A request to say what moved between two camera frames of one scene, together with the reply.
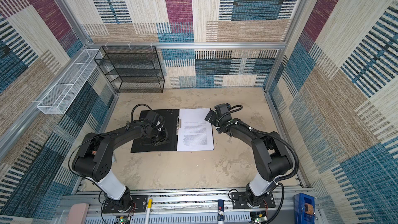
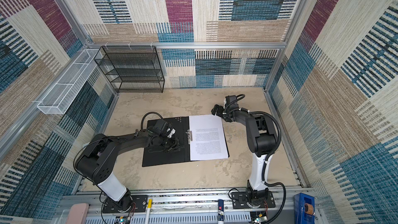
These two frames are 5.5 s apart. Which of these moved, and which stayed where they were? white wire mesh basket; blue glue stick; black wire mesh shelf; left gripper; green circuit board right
Moved: left gripper
Stayed: black wire mesh shelf; blue glue stick; green circuit board right; white wire mesh basket
